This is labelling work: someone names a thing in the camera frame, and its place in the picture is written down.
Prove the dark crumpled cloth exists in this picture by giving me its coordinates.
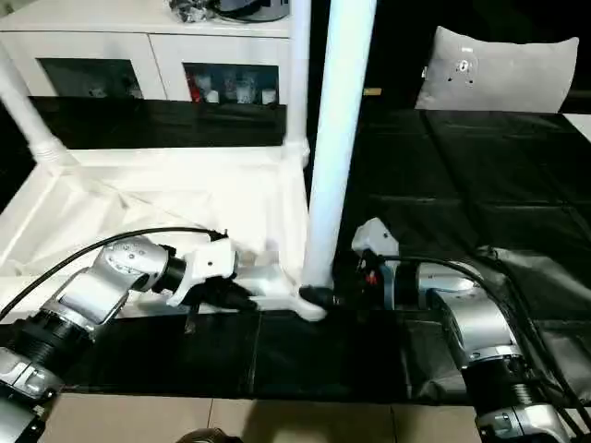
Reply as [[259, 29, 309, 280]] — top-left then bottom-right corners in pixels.
[[167, 0, 219, 25]]

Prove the white glass-door cabinet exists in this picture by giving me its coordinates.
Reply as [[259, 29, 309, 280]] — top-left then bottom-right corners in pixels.
[[0, 0, 296, 106]]

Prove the black work mat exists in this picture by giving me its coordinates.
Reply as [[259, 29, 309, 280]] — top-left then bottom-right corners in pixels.
[[0, 94, 591, 408]]

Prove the white flat sheet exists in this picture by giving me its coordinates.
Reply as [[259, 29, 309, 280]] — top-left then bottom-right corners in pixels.
[[560, 112, 591, 136]]

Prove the white plastic table leg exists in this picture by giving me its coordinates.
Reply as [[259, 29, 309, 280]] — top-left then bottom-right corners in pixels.
[[0, 42, 83, 171], [301, 0, 379, 293], [283, 0, 314, 157]]

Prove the white plastic table top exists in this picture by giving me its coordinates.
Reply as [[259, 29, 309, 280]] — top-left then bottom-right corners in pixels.
[[0, 139, 332, 323]]

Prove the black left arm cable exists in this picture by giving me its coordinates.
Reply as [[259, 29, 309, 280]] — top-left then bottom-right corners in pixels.
[[0, 224, 231, 325]]

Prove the black tall furniture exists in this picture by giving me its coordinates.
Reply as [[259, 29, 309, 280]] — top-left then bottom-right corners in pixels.
[[308, 0, 591, 116]]

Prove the grey printed cushion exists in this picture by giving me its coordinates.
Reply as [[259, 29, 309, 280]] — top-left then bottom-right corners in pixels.
[[414, 24, 582, 114]]

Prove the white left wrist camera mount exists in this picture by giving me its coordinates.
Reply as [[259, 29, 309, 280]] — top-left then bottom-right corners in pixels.
[[167, 236, 240, 309]]

